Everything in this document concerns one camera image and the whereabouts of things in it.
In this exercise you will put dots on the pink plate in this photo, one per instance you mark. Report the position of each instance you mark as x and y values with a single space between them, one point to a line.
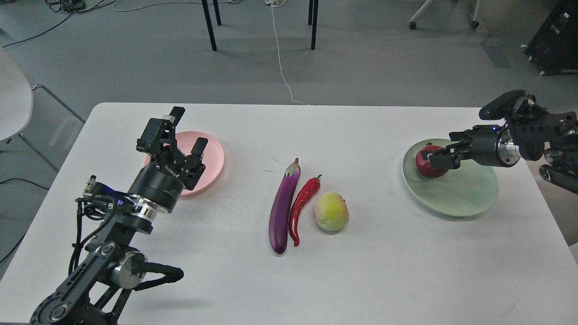
212 157

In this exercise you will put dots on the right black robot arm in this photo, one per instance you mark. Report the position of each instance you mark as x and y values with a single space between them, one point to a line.
529 132

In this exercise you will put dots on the red chili pepper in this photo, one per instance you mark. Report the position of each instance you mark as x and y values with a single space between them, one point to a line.
309 189

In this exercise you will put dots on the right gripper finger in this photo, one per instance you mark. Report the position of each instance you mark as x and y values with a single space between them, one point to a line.
447 158
466 136

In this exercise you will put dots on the black equipment case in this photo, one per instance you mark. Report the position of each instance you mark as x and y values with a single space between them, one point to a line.
554 47

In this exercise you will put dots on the yellow green peach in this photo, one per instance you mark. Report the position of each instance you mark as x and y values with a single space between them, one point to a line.
331 211

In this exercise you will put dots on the black table leg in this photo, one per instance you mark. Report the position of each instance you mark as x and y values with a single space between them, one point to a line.
310 7
217 13
209 24
314 25

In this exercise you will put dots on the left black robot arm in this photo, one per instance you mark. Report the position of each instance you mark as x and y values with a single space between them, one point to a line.
104 269

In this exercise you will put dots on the purple eggplant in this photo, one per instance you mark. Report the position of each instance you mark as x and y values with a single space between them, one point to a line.
279 214

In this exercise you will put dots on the white chair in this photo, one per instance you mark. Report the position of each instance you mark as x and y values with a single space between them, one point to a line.
17 102

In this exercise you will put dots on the white rolling chair base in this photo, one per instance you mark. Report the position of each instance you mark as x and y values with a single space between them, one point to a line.
474 23

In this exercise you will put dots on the red pomegranate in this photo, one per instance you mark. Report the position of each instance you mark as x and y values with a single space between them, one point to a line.
424 166

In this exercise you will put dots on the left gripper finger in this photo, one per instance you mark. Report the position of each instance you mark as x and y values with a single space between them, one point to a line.
159 136
195 158

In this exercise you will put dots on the green plate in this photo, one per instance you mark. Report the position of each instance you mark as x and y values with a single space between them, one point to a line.
467 191

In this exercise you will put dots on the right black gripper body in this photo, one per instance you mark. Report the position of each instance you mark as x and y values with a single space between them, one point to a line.
484 146

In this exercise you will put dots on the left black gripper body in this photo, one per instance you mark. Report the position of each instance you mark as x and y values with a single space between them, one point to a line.
160 187

